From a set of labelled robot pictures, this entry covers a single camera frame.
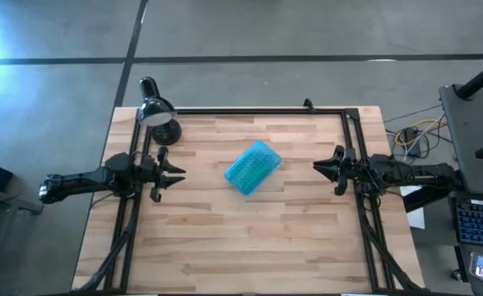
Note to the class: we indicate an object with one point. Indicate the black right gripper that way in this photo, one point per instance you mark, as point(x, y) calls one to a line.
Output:
point(350, 170)

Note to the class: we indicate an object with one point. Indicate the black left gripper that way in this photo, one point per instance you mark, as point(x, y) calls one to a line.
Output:
point(154, 174)

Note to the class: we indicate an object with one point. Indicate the blue plastic pencil case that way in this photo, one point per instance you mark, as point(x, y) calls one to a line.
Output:
point(263, 183)

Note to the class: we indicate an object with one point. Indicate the blue translucent box lid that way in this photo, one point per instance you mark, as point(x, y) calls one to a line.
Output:
point(251, 166)

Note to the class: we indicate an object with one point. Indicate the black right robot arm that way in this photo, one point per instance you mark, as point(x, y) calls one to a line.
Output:
point(414, 172)

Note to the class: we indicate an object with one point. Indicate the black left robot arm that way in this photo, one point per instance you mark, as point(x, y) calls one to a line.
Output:
point(84, 181)

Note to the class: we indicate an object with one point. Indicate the black desk lamp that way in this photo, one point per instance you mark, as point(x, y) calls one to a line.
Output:
point(155, 109)

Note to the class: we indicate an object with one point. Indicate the dark power adapter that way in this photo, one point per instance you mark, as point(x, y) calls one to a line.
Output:
point(411, 141)

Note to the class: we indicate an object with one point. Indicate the white paper sheet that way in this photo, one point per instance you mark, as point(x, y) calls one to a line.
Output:
point(417, 218)

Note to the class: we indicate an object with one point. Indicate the black desk leg bar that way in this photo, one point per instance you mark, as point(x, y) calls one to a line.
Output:
point(426, 200)

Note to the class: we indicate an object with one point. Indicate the grey desk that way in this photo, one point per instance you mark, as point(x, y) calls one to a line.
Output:
point(467, 140)

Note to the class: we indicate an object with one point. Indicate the black stand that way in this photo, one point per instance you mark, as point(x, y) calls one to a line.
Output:
point(15, 203)

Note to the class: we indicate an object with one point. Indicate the laptop keyboard blue backlit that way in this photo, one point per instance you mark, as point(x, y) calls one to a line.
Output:
point(479, 222)

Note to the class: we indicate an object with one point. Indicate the black caster wheel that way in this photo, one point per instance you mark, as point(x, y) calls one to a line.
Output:
point(457, 275)

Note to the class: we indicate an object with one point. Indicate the black pole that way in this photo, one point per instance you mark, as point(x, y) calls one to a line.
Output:
point(481, 78)

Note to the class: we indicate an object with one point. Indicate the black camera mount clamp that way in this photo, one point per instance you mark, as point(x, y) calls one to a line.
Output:
point(308, 104)

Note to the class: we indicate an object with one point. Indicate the black aluminium frame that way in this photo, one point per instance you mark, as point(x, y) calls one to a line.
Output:
point(245, 111)

